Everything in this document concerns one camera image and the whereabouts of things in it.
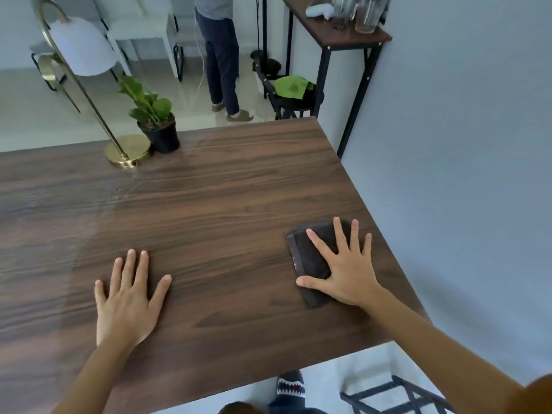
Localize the person's legs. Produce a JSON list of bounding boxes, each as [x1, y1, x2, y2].
[[267, 394, 328, 414]]

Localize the person's right forearm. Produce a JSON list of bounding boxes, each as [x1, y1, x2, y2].
[[362, 286, 525, 414]]

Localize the wooden console table black legs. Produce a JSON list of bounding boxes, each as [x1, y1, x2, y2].
[[260, 0, 393, 159]]

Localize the person's orange sleeve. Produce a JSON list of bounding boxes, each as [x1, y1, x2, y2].
[[502, 374, 552, 414]]

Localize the small plant black pot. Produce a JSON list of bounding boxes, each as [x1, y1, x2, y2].
[[117, 75, 181, 155]]

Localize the person's left forearm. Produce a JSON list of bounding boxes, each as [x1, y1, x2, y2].
[[51, 342, 137, 414]]

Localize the black folding frame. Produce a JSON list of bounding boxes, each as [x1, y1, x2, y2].
[[339, 374, 456, 414]]

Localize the person's right shark slipper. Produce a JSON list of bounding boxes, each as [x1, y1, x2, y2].
[[275, 370, 307, 401]]

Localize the white side table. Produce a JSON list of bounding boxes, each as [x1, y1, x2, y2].
[[105, 12, 182, 79]]

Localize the thin white cable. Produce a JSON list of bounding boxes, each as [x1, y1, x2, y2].
[[191, 21, 206, 105]]

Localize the gold lamp white shade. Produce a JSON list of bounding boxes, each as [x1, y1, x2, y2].
[[29, 0, 152, 170]]

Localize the black stool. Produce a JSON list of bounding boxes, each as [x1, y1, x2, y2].
[[252, 55, 325, 121]]

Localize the clear drinking glass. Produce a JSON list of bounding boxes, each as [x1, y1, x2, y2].
[[331, 0, 357, 30]]

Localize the dark grey cleaning cloth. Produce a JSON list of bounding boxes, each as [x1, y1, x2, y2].
[[285, 220, 352, 309]]

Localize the green cloth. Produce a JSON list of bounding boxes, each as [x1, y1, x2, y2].
[[273, 75, 315, 101]]

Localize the clear glass pitcher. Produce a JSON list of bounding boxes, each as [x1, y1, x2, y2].
[[354, 0, 389, 35]]

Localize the person's right hand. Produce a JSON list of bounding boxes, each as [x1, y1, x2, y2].
[[296, 217, 382, 309]]

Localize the white handheld controller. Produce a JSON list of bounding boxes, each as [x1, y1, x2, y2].
[[305, 3, 335, 21]]

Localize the person's left hand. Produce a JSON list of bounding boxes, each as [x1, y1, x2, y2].
[[94, 248, 173, 350]]

